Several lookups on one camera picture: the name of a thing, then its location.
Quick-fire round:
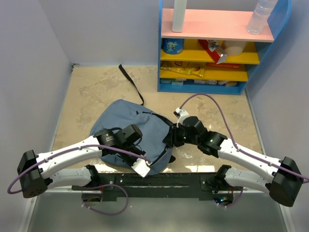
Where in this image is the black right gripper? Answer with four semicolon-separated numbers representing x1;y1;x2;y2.
163;122;199;147

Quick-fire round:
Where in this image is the blue fabric backpack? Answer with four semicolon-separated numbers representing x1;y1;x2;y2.
89;64;176;176

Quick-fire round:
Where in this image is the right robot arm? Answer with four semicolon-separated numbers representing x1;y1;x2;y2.
163;116;304;207

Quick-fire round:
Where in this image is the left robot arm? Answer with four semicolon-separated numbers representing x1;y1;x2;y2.
17;124;151;198

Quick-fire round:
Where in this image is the yellow chips bag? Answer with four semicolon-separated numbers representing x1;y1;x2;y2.
160;60;206;77

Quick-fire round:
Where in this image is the red flat box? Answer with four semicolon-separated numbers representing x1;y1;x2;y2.
206;62;241;69

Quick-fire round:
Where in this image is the blue wooden shelf unit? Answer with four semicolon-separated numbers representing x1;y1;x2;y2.
157;0;292;95

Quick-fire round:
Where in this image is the red silver snack box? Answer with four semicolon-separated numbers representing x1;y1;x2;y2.
198;39;228;64

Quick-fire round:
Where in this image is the blue snack can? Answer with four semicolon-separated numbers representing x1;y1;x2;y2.
162;38;184;55

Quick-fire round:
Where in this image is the white round container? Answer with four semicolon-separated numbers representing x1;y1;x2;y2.
222;41;247;57

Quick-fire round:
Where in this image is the white tall bottle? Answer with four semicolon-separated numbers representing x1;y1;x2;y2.
172;0;187;33

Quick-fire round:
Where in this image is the clear plastic water bottle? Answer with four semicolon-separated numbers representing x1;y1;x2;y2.
246;0;278;35

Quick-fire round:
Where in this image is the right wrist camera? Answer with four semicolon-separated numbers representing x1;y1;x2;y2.
173;108;189;128

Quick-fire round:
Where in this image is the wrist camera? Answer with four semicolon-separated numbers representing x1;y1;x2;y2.
173;108;189;128
131;158;150;178

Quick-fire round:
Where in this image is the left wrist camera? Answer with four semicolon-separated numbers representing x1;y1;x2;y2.
131;158;150;178

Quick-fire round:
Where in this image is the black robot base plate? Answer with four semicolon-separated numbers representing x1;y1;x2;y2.
71;173;242;203

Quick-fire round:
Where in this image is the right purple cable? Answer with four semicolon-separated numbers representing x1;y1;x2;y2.
179;93;309;208

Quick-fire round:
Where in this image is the aluminium rail frame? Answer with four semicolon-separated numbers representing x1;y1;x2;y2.
18;142;296;232

